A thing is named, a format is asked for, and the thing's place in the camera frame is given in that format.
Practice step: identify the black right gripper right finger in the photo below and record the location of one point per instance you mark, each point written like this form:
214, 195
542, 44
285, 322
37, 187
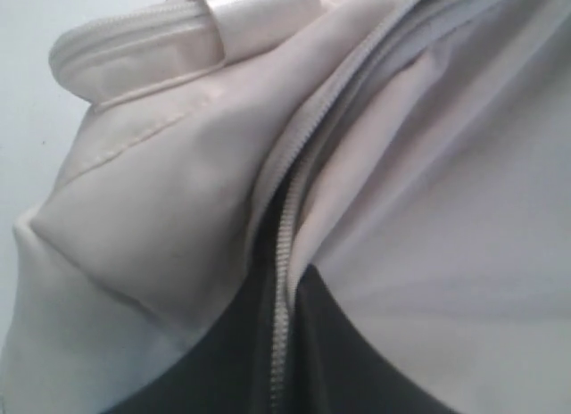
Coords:
331, 368

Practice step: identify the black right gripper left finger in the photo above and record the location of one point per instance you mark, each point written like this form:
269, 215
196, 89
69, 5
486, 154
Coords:
228, 370

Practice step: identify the cream fabric duffel bag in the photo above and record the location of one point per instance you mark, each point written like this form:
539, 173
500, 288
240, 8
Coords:
420, 154

